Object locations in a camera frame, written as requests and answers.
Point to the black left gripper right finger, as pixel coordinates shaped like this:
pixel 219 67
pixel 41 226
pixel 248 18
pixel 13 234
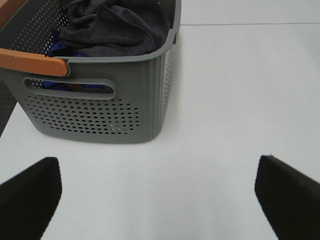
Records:
pixel 289 199

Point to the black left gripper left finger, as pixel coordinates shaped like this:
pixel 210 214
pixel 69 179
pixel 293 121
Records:
pixel 29 200

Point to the dark grey towel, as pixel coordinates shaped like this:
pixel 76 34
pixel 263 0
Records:
pixel 114 28

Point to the brown cloth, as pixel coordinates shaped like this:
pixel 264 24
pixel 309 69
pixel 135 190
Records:
pixel 75 87

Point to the grey perforated plastic basket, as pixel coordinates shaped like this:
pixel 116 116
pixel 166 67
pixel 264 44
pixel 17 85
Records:
pixel 138 87

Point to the blue cloth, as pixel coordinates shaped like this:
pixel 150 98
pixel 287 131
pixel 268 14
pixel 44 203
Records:
pixel 60 49

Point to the orange basket handle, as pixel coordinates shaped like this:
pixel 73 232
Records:
pixel 24 61

